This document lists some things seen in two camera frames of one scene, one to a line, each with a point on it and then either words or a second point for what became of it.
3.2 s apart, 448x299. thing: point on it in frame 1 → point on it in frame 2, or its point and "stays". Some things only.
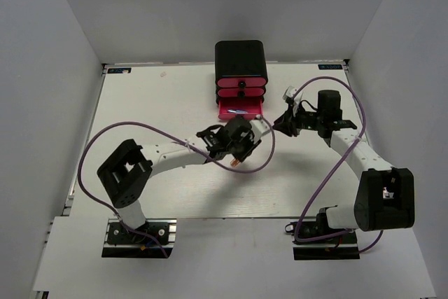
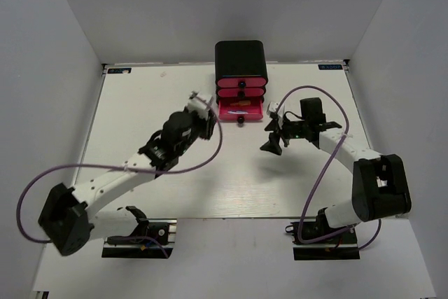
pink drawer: x=241 y=92 stays
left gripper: x=251 y=143 → x=208 y=124
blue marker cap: x=238 y=110 stays
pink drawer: x=241 y=82 stays
